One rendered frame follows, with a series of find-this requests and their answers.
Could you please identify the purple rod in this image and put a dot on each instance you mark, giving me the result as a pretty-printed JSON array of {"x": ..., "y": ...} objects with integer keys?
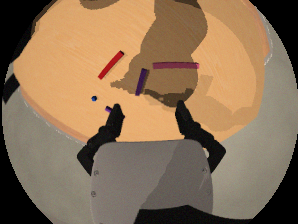
[
  {"x": 140, "y": 82},
  {"x": 108, "y": 109}
]

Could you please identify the pink rod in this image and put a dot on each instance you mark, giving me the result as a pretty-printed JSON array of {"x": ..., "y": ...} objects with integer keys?
[{"x": 162, "y": 65}]

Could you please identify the dark red rod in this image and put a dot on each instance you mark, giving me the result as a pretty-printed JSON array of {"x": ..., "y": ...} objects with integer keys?
[{"x": 110, "y": 64}]

